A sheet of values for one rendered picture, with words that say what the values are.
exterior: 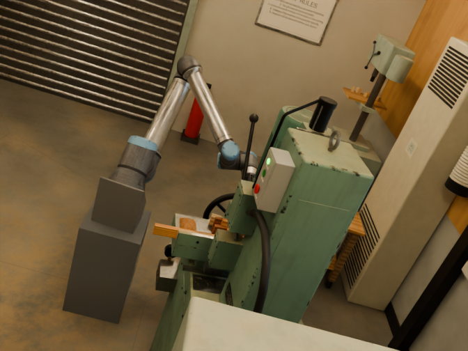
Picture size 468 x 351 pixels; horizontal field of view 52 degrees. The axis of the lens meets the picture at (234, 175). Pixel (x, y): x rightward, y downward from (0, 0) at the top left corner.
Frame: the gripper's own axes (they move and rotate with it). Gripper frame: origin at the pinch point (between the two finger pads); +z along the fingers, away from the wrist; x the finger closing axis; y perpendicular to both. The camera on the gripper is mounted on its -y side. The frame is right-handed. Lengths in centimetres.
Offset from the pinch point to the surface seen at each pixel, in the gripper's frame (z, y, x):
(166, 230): 42, 32, -46
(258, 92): -221, -95, 49
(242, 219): 56, 66, -28
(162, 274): 43, -1, -40
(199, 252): 47, 28, -32
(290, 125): 28, 86, -17
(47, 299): 29, -72, -88
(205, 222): 29.4, 24.0, -28.8
